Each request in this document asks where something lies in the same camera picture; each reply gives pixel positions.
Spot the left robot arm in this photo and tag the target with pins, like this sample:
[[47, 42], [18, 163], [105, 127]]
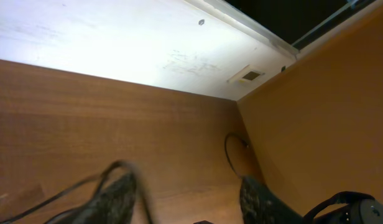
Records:
[[343, 207]]

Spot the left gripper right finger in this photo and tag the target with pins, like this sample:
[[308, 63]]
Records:
[[260, 206]]

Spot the wall thermostat panel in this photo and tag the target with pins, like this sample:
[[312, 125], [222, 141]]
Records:
[[247, 74]]

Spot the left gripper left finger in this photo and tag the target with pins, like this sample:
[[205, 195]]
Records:
[[114, 205]]

